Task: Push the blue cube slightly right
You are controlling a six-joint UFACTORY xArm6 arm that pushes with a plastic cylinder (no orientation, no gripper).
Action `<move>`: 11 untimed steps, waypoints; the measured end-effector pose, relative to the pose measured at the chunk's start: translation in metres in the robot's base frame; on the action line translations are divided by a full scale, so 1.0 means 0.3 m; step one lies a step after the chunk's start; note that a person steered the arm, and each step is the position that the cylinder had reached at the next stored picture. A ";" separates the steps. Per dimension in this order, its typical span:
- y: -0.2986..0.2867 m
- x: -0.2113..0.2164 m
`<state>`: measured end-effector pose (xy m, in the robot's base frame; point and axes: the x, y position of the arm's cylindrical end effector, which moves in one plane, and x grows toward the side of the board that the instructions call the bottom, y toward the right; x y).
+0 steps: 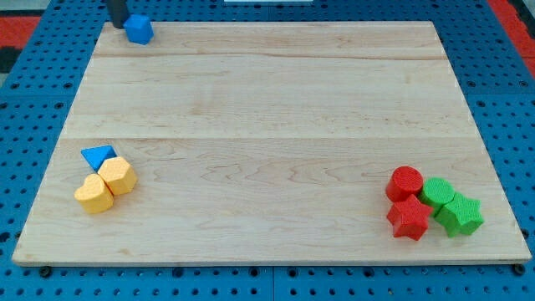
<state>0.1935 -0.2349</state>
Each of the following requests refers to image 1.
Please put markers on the blue cube block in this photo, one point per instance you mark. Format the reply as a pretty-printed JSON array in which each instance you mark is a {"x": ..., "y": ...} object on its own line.
[{"x": 138, "y": 29}]

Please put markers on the wooden board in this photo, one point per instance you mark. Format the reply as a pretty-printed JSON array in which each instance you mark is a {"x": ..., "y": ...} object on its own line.
[{"x": 266, "y": 144}]

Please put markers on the red cylinder block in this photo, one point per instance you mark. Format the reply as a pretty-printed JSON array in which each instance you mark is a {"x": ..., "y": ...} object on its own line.
[{"x": 404, "y": 181}]

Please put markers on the yellow hexagon block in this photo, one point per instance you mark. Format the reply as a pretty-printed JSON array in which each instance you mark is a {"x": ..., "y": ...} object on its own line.
[{"x": 119, "y": 175}]

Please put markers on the red star block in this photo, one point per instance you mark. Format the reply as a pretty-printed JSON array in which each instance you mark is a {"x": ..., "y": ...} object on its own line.
[{"x": 409, "y": 218}]

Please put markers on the blue triangle block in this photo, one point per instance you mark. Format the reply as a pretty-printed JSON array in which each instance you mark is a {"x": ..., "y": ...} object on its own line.
[{"x": 95, "y": 156}]

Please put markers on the green cylinder block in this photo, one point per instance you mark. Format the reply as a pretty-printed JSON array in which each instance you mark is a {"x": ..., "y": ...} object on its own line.
[{"x": 435, "y": 193}]

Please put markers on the yellow heart block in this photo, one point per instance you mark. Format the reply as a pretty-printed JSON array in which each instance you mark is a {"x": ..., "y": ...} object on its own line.
[{"x": 94, "y": 196}]

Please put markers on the green star block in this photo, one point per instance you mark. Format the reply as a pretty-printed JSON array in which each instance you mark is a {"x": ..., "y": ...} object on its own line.
[{"x": 462, "y": 215}]

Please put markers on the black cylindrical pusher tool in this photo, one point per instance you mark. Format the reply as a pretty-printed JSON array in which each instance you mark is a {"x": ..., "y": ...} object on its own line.
[{"x": 118, "y": 11}]

